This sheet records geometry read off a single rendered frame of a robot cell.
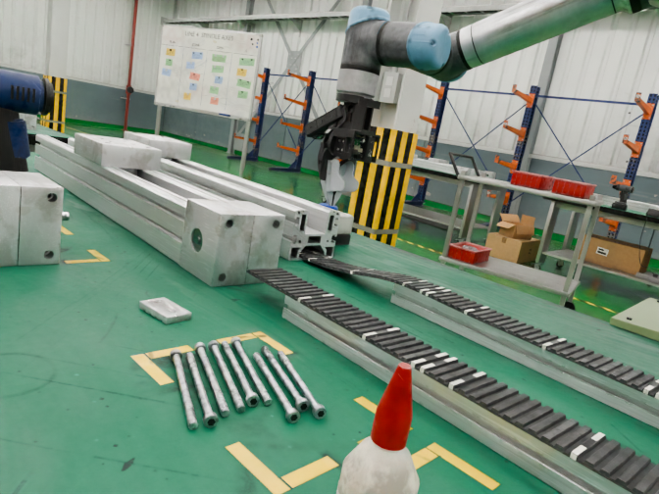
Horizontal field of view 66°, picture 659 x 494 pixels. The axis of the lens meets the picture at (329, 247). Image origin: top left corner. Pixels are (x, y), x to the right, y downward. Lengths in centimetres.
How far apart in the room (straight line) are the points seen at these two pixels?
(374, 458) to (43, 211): 53
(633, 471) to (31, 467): 37
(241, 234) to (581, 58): 835
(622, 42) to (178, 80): 609
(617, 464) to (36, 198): 62
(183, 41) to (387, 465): 691
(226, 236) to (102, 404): 30
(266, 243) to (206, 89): 610
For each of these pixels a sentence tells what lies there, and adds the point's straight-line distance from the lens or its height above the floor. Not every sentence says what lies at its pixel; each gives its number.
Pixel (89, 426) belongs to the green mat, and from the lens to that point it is 39.
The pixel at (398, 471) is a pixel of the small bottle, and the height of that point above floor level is 85.
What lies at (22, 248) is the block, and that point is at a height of 80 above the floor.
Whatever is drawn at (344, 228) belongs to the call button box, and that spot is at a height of 81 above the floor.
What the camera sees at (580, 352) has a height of 81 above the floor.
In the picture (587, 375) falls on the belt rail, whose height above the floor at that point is 80.
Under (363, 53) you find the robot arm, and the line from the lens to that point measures 98.
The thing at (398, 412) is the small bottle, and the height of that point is 88.
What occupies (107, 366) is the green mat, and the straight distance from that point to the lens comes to 46.
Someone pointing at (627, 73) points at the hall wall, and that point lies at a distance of 860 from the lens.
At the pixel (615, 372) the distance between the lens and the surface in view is 59.
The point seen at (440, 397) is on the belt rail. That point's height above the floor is 79.
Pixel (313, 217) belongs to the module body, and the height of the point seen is 85.
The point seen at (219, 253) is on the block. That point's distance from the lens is 65.
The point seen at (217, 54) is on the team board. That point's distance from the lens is 672.
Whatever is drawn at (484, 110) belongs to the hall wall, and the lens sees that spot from 931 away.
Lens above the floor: 99
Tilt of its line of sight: 12 degrees down
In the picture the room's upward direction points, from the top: 10 degrees clockwise
